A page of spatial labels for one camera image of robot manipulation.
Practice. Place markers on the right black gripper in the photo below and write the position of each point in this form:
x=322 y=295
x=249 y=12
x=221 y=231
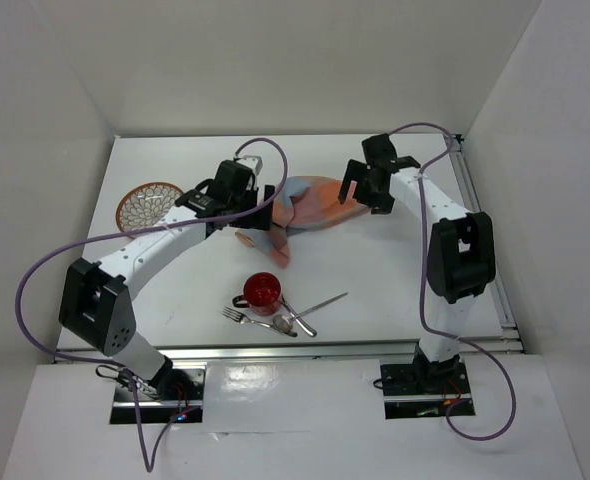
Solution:
x=382 y=204

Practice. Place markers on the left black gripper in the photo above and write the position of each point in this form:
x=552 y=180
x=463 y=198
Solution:
x=260 y=221

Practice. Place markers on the plaid orange blue cloth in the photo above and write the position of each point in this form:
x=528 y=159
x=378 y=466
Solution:
x=305 y=204

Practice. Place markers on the red enamel mug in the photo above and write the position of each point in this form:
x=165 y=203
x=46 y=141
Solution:
x=262 y=294

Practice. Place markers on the silver fork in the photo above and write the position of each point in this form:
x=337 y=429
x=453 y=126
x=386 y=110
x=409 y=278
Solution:
x=241 y=318

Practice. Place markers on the silver spoon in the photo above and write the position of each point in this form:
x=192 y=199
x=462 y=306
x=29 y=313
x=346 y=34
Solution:
x=285 y=322

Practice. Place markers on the floral patterned ceramic plate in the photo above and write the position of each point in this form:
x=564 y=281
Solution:
x=145 y=205

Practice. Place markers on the silver table knife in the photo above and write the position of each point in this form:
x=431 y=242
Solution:
x=301 y=323

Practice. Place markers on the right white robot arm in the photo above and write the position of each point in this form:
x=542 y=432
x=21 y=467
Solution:
x=457 y=246

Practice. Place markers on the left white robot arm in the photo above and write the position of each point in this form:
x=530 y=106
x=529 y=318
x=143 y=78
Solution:
x=97 y=301

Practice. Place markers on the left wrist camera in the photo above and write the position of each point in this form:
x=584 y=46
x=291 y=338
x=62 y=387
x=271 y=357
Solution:
x=253 y=162

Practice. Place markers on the right aluminium rail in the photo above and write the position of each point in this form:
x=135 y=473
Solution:
x=484 y=251

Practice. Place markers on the aluminium rail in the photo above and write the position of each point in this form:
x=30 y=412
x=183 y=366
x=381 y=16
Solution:
x=484 y=251
x=297 y=351

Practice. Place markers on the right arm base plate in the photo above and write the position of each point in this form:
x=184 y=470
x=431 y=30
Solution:
x=405 y=397

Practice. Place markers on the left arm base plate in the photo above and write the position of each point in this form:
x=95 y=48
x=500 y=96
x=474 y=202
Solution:
x=182 y=403

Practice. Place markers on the front aluminium rail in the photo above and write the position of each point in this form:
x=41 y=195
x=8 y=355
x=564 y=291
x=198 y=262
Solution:
x=297 y=351

